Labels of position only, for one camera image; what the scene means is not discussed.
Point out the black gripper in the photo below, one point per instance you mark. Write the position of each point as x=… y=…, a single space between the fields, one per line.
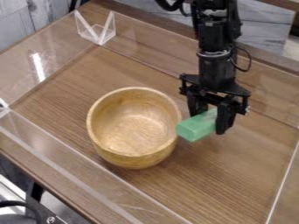
x=214 y=87

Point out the brown wooden bowl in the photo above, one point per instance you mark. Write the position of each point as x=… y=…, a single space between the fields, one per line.
x=131 y=127

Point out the clear acrylic tray wall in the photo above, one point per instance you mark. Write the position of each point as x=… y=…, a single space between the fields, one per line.
x=82 y=183

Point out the black table leg frame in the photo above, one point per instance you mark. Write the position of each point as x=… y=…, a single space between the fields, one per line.
x=40 y=214

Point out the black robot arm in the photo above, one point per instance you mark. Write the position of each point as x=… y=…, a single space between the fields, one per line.
x=215 y=23

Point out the clear acrylic corner bracket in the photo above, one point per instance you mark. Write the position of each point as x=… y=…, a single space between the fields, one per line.
x=99 y=34

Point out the green rectangular block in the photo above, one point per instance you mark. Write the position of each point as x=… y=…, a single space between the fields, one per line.
x=196 y=127

